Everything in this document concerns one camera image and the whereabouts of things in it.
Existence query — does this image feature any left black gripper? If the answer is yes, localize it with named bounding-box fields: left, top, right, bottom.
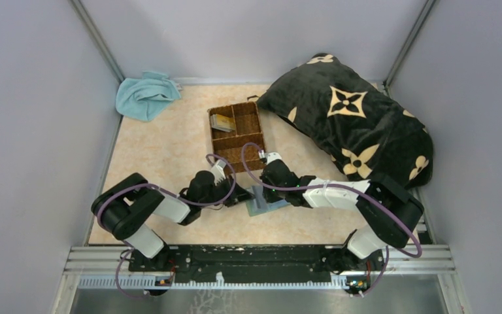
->
left=200, top=173, right=256, bottom=208

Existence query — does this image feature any green leather card holder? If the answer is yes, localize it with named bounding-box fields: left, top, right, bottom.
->
left=245, top=185, right=290, bottom=217

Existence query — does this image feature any brown woven divided basket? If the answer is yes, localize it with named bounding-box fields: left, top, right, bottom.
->
left=207, top=101, right=266, bottom=173

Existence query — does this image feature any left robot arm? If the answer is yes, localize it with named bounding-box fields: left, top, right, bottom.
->
left=91, top=170, right=255, bottom=271

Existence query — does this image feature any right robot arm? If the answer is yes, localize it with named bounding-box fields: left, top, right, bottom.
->
left=260, top=157, right=424, bottom=270

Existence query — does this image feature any gold card stack in basket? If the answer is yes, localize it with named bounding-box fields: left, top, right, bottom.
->
left=210, top=114, right=237, bottom=133

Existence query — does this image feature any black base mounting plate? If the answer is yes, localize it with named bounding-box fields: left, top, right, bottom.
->
left=128, top=245, right=383, bottom=284

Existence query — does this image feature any black floral pillow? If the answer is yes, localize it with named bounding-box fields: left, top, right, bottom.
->
left=256, top=52, right=435, bottom=189

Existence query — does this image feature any light blue cloth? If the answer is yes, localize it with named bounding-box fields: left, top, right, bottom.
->
left=115, top=71, right=182, bottom=122

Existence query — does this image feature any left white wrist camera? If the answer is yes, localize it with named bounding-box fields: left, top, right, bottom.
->
left=210, top=160, right=226, bottom=184

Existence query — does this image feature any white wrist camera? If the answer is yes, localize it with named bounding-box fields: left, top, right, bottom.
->
left=258, top=150, right=282, bottom=165
left=210, top=160, right=226, bottom=184

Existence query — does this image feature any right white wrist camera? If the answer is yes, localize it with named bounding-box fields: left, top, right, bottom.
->
left=258, top=150, right=282, bottom=165

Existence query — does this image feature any aluminium frame rail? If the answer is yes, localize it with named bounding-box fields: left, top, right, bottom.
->
left=64, top=245, right=456, bottom=290

